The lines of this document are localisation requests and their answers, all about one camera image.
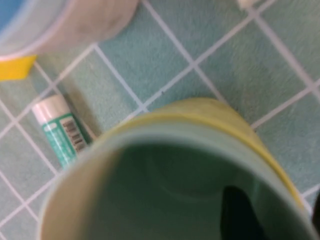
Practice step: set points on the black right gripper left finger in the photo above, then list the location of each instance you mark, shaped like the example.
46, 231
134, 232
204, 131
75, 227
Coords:
237, 217

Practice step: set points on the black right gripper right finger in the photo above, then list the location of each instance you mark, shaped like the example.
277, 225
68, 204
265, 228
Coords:
317, 212

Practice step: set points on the green plastic cup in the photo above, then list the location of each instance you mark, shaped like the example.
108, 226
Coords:
162, 187

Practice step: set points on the yellow plastic cup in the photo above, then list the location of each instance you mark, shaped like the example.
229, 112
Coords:
225, 112

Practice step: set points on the light blue plastic cup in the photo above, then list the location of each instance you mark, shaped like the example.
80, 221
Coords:
15, 15

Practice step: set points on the green grid tablecloth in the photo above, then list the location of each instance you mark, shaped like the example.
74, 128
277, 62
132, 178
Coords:
150, 62

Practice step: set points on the green white glue stick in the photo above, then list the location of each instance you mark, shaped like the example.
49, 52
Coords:
60, 130

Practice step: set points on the white wooden block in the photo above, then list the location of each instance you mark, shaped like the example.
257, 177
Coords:
246, 3

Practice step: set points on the pink plastic cup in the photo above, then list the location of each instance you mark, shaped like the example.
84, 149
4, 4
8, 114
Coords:
107, 22

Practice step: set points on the yellow wooden cube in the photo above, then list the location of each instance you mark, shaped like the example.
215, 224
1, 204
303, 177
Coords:
15, 68

